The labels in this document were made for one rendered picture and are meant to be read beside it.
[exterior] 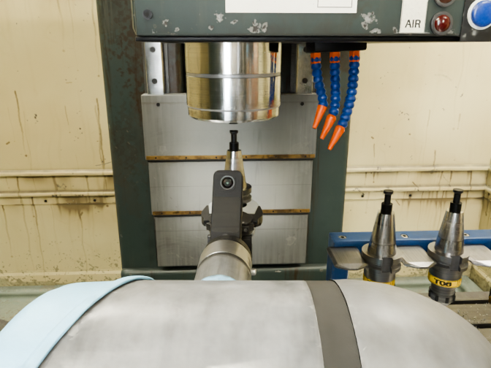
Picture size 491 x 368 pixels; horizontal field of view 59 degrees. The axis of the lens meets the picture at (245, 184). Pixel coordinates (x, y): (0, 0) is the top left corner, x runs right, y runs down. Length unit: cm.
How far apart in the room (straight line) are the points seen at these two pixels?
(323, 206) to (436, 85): 68
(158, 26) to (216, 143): 69
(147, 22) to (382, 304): 44
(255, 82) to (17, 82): 118
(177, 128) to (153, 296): 102
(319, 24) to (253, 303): 42
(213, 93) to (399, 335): 55
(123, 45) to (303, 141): 55
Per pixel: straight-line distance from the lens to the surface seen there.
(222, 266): 55
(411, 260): 74
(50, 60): 168
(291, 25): 55
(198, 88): 70
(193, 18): 55
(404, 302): 20
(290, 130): 121
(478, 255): 81
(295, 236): 132
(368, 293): 20
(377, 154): 172
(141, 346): 17
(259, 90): 69
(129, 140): 128
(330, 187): 132
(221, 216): 65
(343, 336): 18
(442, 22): 60
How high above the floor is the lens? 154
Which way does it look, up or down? 18 degrees down
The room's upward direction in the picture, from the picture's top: straight up
